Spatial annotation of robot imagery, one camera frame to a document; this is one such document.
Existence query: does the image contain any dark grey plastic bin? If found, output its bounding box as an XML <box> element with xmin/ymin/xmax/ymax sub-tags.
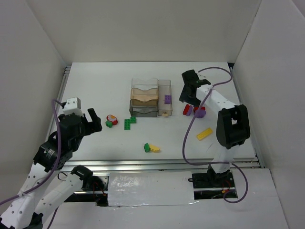
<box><xmin>129</xmin><ymin>100</ymin><xmax>158</xmax><ymax>117</ymax></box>

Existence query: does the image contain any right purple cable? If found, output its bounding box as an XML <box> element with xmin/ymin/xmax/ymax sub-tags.
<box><xmin>182</xmin><ymin>66</ymin><xmax>249</xmax><ymax>204</ymax></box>

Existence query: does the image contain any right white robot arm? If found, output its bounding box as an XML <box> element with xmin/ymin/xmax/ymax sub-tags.
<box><xmin>179</xmin><ymin>67</ymin><xmax>250</xmax><ymax>175</ymax></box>

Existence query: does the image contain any green square lego brick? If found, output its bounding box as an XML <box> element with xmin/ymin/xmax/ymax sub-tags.
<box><xmin>130</xmin><ymin>117</ymin><xmax>137</xmax><ymax>124</ymax></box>

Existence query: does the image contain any white tape covered panel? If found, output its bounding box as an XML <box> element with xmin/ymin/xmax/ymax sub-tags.
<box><xmin>108</xmin><ymin>171</ymin><xmax>195</xmax><ymax>207</ymax></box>

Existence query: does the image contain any green round lego piece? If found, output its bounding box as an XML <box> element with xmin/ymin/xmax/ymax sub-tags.
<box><xmin>143</xmin><ymin>143</ymin><xmax>151</xmax><ymax>153</ymax></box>

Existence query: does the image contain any purple square lego brick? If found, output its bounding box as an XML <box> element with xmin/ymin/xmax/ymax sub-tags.
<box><xmin>164</xmin><ymin>94</ymin><xmax>172</xmax><ymax>104</ymax></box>

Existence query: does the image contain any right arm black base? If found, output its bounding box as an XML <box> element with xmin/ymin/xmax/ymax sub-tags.
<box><xmin>188</xmin><ymin>170</ymin><xmax>235</xmax><ymax>191</ymax></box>

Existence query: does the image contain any clear plastic bin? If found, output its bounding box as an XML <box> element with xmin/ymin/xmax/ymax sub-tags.
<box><xmin>131</xmin><ymin>78</ymin><xmax>158</xmax><ymax>91</ymax></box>

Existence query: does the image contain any red arch lego brick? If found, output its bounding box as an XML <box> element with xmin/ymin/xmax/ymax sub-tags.
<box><xmin>183</xmin><ymin>104</ymin><xmax>190</xmax><ymax>115</ymax></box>

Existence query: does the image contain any yellow curved lego piece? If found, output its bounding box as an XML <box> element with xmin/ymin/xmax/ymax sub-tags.
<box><xmin>149</xmin><ymin>144</ymin><xmax>161</xmax><ymax>152</ymax></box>

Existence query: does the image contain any yellow flat lego plate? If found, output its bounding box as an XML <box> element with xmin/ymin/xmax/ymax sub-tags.
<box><xmin>196</xmin><ymin>128</ymin><xmax>213</xmax><ymax>141</ymax></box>

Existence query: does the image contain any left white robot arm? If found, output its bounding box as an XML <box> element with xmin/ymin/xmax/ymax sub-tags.
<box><xmin>0</xmin><ymin>108</ymin><xmax>102</xmax><ymax>229</ymax></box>

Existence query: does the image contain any small green lego brick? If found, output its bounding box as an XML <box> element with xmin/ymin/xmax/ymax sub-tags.
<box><xmin>105</xmin><ymin>120</ymin><xmax>113</xmax><ymax>128</ymax></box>

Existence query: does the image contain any purple arch lego brick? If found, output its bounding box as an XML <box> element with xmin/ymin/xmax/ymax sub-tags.
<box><xmin>186</xmin><ymin>105</ymin><xmax>193</xmax><ymax>116</ymax></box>

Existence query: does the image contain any aluminium table frame rail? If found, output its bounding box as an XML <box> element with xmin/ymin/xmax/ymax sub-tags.
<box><xmin>47</xmin><ymin>62</ymin><xmax>265</xmax><ymax>169</ymax></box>

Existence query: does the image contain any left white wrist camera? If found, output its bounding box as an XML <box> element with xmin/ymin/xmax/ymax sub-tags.
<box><xmin>62</xmin><ymin>97</ymin><xmax>83</xmax><ymax>116</ymax></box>

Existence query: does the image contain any green flat lego plate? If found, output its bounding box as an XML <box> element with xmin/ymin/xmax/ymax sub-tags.
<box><xmin>124</xmin><ymin>119</ymin><xmax>131</xmax><ymax>130</ymax></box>

